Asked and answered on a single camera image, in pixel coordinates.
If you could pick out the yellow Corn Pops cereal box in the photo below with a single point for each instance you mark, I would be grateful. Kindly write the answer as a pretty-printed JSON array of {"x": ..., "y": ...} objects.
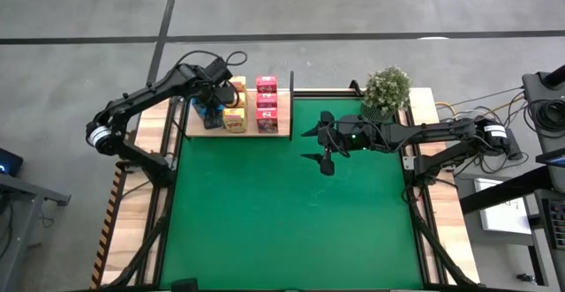
[
  {"x": 239, "y": 81},
  {"x": 234, "y": 120},
  {"x": 242, "y": 99}
]

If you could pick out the white board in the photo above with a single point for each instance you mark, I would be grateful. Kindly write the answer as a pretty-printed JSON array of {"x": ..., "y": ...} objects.
[{"x": 503, "y": 212}]

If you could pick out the potted plant ribbed grey pot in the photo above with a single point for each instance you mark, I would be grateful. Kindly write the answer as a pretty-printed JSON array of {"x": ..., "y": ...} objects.
[{"x": 388, "y": 89}]

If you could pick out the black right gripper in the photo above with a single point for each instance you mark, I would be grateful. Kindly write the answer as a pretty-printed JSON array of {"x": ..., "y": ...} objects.
[{"x": 344, "y": 135}]

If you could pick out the black aluminium table frame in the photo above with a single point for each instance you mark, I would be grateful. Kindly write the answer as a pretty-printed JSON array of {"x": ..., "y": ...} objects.
[{"x": 326, "y": 94}]

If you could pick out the black monitor blue light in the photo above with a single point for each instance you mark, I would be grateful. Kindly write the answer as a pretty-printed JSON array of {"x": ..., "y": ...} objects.
[{"x": 9, "y": 162}]

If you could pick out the grey metal desk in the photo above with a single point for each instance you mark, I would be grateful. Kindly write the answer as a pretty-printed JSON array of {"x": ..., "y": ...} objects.
[{"x": 22, "y": 212}]

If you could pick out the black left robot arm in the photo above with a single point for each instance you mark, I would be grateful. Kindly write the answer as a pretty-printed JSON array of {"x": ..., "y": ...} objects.
[{"x": 141, "y": 95}]

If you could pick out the yellow black hazard tape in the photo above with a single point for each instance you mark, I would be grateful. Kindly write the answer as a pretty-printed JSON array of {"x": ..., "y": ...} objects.
[{"x": 106, "y": 239}]

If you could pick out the red Froot Loops cereal box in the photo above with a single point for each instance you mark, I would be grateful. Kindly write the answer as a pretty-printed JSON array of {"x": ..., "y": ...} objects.
[
  {"x": 266, "y": 100},
  {"x": 267, "y": 121},
  {"x": 266, "y": 84}
]

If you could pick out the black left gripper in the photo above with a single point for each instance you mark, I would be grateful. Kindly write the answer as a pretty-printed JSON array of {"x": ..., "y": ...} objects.
[{"x": 207, "y": 82}]

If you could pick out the black equipment stand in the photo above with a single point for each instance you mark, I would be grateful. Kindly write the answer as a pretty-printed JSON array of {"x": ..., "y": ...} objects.
[{"x": 534, "y": 89}]

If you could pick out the black diagonal beam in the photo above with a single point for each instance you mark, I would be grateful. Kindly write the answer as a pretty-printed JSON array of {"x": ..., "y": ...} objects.
[{"x": 503, "y": 190}]

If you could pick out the black laptop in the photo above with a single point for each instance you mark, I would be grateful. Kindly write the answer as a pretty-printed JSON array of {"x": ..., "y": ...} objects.
[{"x": 552, "y": 159}]

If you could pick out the black keyboard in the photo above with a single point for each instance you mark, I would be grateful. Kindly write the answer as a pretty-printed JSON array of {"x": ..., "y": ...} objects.
[{"x": 557, "y": 223}]

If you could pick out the small black connector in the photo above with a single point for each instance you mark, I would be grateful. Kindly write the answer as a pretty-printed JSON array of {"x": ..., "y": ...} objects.
[{"x": 525, "y": 278}]

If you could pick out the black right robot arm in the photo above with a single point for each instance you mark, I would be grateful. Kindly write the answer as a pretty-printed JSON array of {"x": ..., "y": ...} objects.
[{"x": 432, "y": 133}]

